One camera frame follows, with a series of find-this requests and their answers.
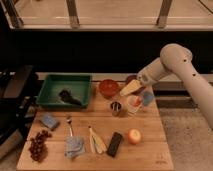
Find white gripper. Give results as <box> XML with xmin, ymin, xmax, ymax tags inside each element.
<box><xmin>120</xmin><ymin>65</ymin><xmax>167</xmax><ymax>96</ymax></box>

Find bunch of red grapes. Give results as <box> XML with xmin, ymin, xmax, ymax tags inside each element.
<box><xmin>29</xmin><ymin>130</ymin><xmax>52</xmax><ymax>162</ymax></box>

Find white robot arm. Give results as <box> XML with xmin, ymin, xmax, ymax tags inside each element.
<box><xmin>120</xmin><ymin>44</ymin><xmax>213</xmax><ymax>130</ymax></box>

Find dark object in tray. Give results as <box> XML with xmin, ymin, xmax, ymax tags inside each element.
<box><xmin>59</xmin><ymin>89</ymin><xmax>82</xmax><ymax>105</ymax></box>

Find green plastic tray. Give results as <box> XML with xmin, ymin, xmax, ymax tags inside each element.
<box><xmin>37</xmin><ymin>74</ymin><xmax>92</xmax><ymax>109</ymax></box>

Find purple bowl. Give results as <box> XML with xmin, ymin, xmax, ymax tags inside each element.
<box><xmin>125</xmin><ymin>75</ymin><xmax>145</xmax><ymax>95</ymax></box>

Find blue cloth near glass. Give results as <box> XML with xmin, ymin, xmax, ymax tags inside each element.
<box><xmin>142</xmin><ymin>91</ymin><xmax>154</xmax><ymax>106</ymax></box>

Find red bowl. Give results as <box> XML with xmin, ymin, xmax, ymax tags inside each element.
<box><xmin>98</xmin><ymin>79</ymin><xmax>119</xmax><ymax>99</ymax></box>

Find small metal cup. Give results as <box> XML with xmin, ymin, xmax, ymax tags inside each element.
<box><xmin>110</xmin><ymin>101</ymin><xmax>122</xmax><ymax>117</ymax></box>

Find wooden board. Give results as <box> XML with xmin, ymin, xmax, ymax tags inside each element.
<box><xmin>17</xmin><ymin>83</ymin><xmax>174</xmax><ymax>171</ymax></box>

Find apple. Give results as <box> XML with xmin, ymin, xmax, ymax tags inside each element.
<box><xmin>127</xmin><ymin>129</ymin><xmax>142</xmax><ymax>145</ymax></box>

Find black rectangular block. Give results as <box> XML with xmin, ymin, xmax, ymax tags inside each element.
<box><xmin>107</xmin><ymin>132</ymin><xmax>123</xmax><ymax>157</ymax></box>

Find wooden utensils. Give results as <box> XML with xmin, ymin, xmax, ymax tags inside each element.
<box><xmin>89</xmin><ymin>127</ymin><xmax>107</xmax><ymax>154</ymax></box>

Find metal spoon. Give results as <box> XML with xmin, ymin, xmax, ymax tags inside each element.
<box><xmin>66</xmin><ymin>116</ymin><xmax>73</xmax><ymax>137</ymax></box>

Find crumpled blue cloth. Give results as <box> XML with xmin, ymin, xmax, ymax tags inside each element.
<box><xmin>65</xmin><ymin>136</ymin><xmax>85</xmax><ymax>159</ymax></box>

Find blue sponge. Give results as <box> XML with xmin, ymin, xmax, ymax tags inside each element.
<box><xmin>40</xmin><ymin>113</ymin><xmax>59</xmax><ymax>131</ymax></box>

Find black equipment at left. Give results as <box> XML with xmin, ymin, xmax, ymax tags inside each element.
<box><xmin>0</xmin><ymin>64</ymin><xmax>42</xmax><ymax>160</ymax></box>

